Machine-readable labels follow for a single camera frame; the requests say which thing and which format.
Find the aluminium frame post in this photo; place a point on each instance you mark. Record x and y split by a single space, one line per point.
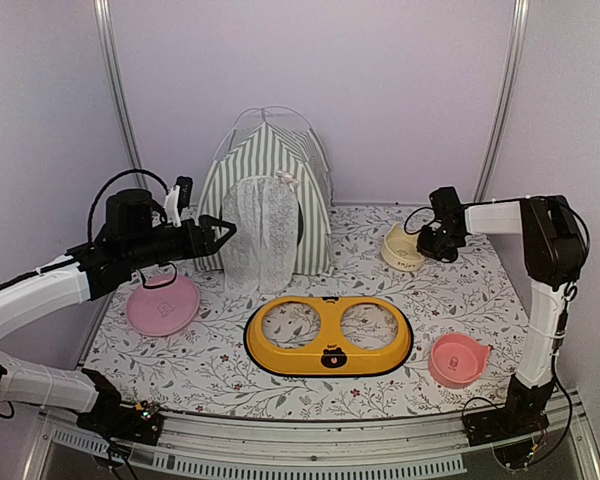
104 24
511 68

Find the floral table mat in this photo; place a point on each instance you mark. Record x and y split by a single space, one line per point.
205 369

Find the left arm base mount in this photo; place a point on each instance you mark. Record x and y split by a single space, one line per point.
140 423

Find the pink bowl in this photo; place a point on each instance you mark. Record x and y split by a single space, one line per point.
457 360

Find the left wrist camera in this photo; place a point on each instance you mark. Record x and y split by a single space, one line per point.
178 199

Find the right aluminium frame post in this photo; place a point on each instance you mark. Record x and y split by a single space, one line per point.
511 68

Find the striped pet tent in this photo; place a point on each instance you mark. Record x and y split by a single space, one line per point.
274 185

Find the pink plate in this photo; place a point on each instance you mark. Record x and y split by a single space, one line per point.
163 306

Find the cream cat-ear bowl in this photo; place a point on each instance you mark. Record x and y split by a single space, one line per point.
399 250

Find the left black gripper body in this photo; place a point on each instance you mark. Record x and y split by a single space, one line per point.
190 248

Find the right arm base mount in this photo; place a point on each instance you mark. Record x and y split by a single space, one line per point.
484 422

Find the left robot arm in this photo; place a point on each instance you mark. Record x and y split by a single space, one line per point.
138 233

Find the front aluminium rail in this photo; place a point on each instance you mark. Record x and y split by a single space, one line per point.
428 447

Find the left aluminium frame post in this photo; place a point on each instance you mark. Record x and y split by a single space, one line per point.
104 24

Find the yellow double bowl holder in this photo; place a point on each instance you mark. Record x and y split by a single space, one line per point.
330 353

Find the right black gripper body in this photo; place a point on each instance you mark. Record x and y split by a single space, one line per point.
438 244

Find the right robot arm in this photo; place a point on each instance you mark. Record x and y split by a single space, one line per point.
555 246

